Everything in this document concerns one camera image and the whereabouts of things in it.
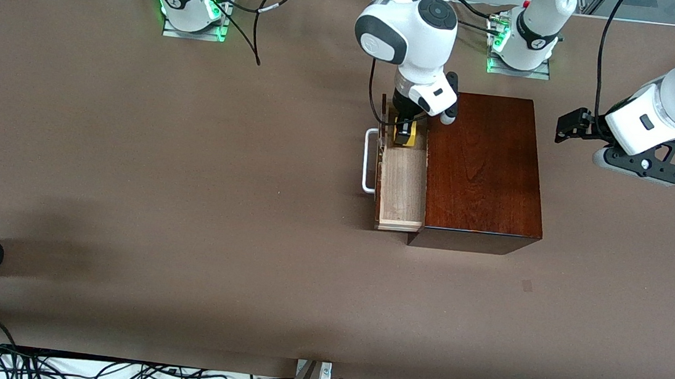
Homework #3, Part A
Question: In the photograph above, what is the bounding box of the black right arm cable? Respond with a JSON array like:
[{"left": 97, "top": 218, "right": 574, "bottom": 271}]
[{"left": 365, "top": 57, "right": 401, "bottom": 129}]

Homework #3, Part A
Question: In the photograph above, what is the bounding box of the dark brown wooden cabinet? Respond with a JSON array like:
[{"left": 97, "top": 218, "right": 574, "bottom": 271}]
[{"left": 406, "top": 89, "right": 556, "bottom": 259}]

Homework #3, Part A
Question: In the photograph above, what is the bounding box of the black base power cable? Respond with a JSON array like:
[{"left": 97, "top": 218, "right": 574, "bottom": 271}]
[{"left": 452, "top": 0, "right": 505, "bottom": 38}]

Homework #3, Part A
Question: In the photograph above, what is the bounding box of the silver corner bracket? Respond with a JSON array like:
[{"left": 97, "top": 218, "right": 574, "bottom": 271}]
[{"left": 295, "top": 359, "right": 333, "bottom": 379}]

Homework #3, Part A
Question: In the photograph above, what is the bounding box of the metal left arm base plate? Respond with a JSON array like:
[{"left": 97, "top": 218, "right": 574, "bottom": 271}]
[{"left": 486, "top": 51, "right": 553, "bottom": 81}]

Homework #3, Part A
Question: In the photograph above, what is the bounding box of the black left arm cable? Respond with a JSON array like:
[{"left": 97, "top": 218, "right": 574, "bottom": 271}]
[{"left": 591, "top": 0, "right": 629, "bottom": 133}]

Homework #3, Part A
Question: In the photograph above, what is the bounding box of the brown table cover sheet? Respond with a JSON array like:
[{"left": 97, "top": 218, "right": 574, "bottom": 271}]
[{"left": 0, "top": 0, "right": 675, "bottom": 379}]

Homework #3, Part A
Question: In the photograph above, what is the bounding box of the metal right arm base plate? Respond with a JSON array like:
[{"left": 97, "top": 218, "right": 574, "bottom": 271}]
[{"left": 162, "top": 0, "right": 232, "bottom": 43}]

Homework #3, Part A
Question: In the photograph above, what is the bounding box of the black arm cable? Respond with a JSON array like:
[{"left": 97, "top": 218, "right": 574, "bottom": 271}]
[
  {"left": 591, "top": 0, "right": 629, "bottom": 133},
  {"left": 365, "top": 57, "right": 401, "bottom": 129}
]

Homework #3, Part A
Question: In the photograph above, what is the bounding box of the light wood drawer white handle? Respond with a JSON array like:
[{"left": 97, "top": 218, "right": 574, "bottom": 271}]
[{"left": 356, "top": 97, "right": 437, "bottom": 234}]

